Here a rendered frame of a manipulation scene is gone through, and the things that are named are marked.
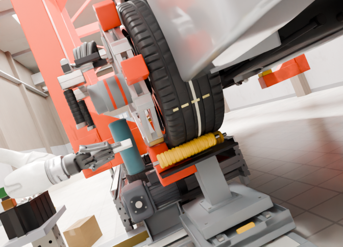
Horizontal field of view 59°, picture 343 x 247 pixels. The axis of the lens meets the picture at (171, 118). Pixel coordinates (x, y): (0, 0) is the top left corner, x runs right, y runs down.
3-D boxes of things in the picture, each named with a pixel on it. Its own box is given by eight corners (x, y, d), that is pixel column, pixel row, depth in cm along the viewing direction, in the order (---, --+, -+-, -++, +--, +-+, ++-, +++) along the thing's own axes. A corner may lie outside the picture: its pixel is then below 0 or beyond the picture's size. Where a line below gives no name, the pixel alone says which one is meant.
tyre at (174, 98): (149, -5, 156) (186, 109, 180) (106, 9, 152) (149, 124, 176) (195, -25, 96) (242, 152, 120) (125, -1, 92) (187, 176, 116)
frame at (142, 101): (170, 141, 107) (111, -2, 107) (153, 149, 106) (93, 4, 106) (155, 140, 161) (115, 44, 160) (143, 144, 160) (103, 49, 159)
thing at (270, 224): (297, 229, 115) (287, 205, 115) (212, 274, 109) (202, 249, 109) (245, 201, 164) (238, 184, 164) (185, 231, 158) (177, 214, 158)
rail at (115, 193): (136, 219, 182) (122, 185, 182) (122, 226, 181) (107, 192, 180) (129, 171, 426) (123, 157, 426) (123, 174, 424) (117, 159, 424)
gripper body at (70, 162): (72, 181, 107) (98, 171, 108) (62, 167, 101) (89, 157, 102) (71, 165, 112) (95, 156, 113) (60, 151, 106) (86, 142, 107)
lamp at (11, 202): (14, 207, 117) (10, 197, 117) (4, 212, 116) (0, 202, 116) (18, 204, 121) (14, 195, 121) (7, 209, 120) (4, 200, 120)
